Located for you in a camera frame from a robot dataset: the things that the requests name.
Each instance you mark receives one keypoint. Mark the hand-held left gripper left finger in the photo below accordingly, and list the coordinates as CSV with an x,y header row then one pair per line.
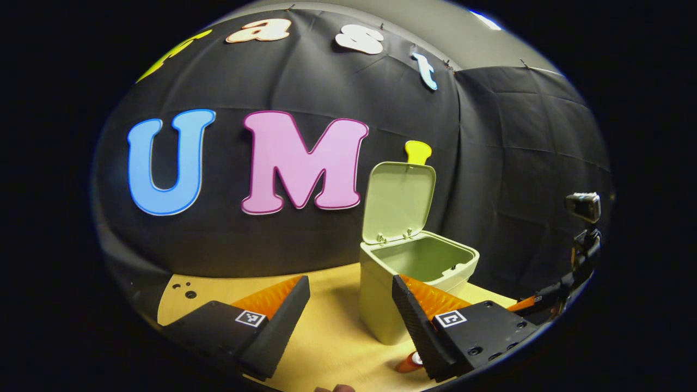
x,y
277,332

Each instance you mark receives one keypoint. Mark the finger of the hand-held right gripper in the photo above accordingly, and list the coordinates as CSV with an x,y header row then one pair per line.
x,y
525,304

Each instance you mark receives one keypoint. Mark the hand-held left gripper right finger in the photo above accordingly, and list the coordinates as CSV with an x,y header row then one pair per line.
x,y
419,332

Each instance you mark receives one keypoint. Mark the pale green desktop garbage bin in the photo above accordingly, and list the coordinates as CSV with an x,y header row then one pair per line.
x,y
381,294

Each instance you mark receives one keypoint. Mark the wooden desktop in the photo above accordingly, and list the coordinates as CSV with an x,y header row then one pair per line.
x,y
326,326

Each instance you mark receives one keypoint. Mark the black backdrop cloth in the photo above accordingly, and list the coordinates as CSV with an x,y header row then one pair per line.
x,y
517,163

